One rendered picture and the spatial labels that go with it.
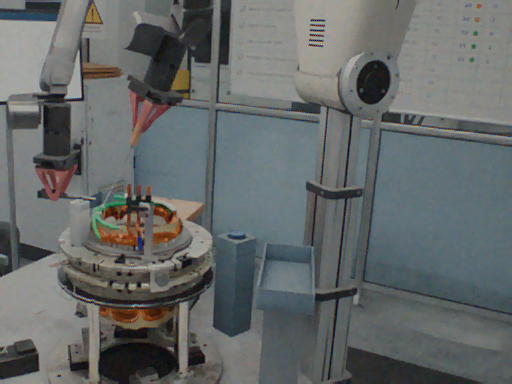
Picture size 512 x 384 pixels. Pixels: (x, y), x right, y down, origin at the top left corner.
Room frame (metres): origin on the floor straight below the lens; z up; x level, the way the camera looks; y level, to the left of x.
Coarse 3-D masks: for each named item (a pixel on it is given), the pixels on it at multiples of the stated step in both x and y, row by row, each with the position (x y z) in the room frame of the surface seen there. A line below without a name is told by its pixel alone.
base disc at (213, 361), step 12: (108, 324) 1.33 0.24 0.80; (72, 336) 1.27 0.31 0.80; (108, 336) 1.27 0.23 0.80; (156, 336) 1.29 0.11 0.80; (60, 348) 1.21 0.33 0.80; (108, 348) 1.23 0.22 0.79; (168, 348) 1.24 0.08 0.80; (204, 348) 1.24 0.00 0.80; (60, 360) 1.16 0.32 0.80; (216, 360) 1.19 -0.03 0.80; (48, 372) 1.11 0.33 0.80; (60, 372) 1.11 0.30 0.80; (72, 372) 1.11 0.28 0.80; (84, 372) 1.12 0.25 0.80; (204, 372) 1.14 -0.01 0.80; (216, 372) 1.14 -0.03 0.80
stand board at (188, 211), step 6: (156, 198) 1.57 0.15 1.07; (162, 198) 1.57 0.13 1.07; (174, 204) 1.52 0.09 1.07; (180, 204) 1.52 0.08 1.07; (186, 204) 1.52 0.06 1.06; (192, 204) 1.53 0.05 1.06; (198, 204) 1.53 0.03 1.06; (180, 210) 1.47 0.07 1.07; (186, 210) 1.47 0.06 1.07; (192, 210) 1.47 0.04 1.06; (198, 210) 1.50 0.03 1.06; (180, 216) 1.42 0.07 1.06; (186, 216) 1.42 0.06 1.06; (192, 216) 1.45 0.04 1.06
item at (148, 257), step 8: (152, 208) 1.04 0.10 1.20; (152, 216) 1.04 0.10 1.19; (152, 224) 1.04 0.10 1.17; (144, 232) 1.05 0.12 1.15; (152, 232) 1.04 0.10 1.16; (144, 240) 1.05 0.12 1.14; (152, 240) 1.04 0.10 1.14; (144, 248) 1.05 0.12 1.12; (152, 248) 1.04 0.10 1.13; (144, 256) 1.05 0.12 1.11; (152, 256) 1.04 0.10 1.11
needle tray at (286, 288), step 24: (264, 264) 1.19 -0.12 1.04; (288, 264) 1.23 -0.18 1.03; (312, 264) 1.14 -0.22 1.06; (264, 288) 1.11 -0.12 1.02; (288, 288) 1.11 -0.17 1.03; (312, 288) 1.05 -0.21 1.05; (264, 312) 1.09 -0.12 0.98; (288, 312) 1.01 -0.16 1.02; (312, 312) 1.00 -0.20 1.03; (264, 336) 1.09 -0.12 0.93; (288, 336) 1.08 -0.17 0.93; (264, 360) 1.09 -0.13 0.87; (288, 360) 1.08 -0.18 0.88
